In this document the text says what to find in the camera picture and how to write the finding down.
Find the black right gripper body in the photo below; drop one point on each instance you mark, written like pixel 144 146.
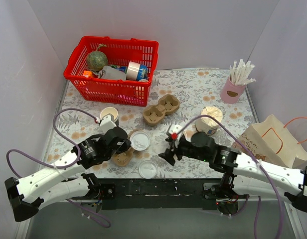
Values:
pixel 176 149

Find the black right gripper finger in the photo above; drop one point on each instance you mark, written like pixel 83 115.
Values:
pixel 172 140
pixel 168 156

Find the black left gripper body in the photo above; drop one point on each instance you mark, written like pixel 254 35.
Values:
pixel 122 146

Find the dark paper coffee cup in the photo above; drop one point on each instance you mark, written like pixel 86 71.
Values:
pixel 187 133

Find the white plastic coffee lid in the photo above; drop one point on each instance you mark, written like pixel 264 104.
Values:
pixel 148 169

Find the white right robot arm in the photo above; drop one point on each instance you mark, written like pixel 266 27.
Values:
pixel 241 174

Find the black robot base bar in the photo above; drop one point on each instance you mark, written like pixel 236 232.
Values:
pixel 164 193

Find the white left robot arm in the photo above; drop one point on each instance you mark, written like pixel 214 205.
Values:
pixel 67 179

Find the brown pulp cup carrier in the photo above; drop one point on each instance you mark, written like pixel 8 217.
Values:
pixel 154 114
pixel 124 158

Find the empty dark paper cup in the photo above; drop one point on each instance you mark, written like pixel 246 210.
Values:
pixel 110 111

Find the floral patterned table mat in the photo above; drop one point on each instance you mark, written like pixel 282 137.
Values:
pixel 195 89

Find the pink straw holder cup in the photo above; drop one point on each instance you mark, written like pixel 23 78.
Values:
pixel 231 93

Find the grey pouch package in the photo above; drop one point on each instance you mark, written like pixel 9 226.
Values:
pixel 111 73

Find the orange small carton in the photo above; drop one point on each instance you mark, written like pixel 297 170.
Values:
pixel 87 74

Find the blue white can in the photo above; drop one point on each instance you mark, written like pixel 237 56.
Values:
pixel 136 71

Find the green round melon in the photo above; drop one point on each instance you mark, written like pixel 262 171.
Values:
pixel 97 60

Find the white wrapped straws bundle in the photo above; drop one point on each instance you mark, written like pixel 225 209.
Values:
pixel 239 73

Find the red plastic shopping basket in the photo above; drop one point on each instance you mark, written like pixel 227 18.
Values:
pixel 119 53

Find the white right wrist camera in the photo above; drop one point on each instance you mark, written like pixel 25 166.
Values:
pixel 175 128

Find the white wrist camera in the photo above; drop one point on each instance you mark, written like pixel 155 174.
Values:
pixel 175 128
pixel 107 123

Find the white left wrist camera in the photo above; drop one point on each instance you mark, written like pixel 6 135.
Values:
pixel 107 123

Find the kraft paper bag orange handles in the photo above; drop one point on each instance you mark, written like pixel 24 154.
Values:
pixel 270 141

